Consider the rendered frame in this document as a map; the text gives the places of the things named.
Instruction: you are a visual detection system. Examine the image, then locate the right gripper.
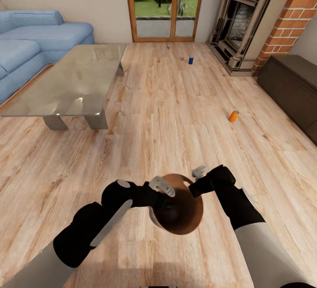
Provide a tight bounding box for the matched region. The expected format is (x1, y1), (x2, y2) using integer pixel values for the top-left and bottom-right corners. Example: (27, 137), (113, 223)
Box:
(188, 177), (210, 198)

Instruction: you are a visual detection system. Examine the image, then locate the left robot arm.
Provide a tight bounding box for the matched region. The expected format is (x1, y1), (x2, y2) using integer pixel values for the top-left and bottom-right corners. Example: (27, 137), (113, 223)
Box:
(0, 175), (177, 288)

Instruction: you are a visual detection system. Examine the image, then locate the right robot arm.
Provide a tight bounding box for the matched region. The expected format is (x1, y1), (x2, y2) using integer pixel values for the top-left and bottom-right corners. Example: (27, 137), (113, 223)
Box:
(188, 164), (316, 288)

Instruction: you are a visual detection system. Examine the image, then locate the trash can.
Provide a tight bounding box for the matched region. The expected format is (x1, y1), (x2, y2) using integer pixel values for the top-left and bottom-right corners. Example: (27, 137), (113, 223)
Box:
(149, 174), (204, 236)

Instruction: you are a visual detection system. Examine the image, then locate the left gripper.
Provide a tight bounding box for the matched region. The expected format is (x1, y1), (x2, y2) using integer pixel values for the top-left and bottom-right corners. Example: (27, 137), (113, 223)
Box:
(141, 181), (177, 213)

